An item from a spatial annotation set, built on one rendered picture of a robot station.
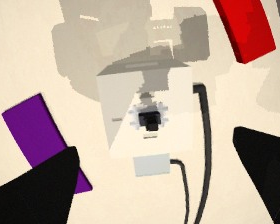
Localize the purple flat slab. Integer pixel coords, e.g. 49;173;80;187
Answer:
2;93;93;194

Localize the red flat block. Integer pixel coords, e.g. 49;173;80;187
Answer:
213;0;276;64

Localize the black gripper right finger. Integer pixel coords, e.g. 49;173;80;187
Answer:
233;125;280;224

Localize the beige power cube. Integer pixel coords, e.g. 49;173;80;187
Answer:
96;57;212;224

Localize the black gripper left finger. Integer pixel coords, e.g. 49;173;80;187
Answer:
0;147;80;224

